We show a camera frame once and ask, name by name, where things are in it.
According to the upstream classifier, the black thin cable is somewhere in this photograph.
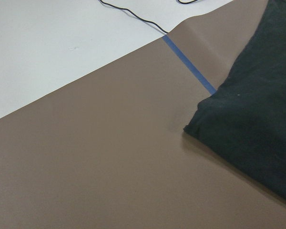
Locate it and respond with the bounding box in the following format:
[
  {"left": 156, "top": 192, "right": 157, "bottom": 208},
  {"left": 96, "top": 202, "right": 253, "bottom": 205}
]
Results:
[{"left": 99, "top": 0, "right": 168, "bottom": 33}]

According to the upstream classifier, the black graphic t-shirt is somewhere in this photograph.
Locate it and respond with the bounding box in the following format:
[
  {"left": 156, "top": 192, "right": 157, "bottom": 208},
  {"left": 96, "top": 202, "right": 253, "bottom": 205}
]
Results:
[{"left": 184, "top": 0, "right": 286, "bottom": 200}]

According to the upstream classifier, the brown table mat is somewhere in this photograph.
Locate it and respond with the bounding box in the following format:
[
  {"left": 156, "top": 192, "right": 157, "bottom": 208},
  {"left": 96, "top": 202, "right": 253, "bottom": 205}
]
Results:
[{"left": 0, "top": 0, "right": 286, "bottom": 229}]

